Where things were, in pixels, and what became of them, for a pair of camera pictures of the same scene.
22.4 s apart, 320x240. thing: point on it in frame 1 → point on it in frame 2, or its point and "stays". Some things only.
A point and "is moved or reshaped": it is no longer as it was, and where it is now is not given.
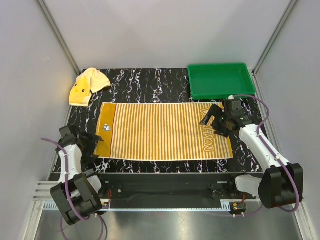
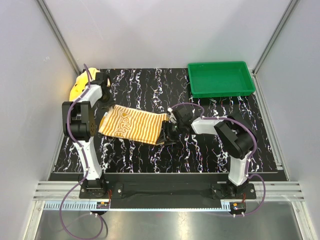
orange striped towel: [158, 130] is moved or reshaped
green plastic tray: [218, 81] stays
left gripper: [92, 140] → [108, 93]
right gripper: [215, 110] → [166, 126]
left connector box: [105, 205] stays
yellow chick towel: [87, 83] stays
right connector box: [237, 208] stays
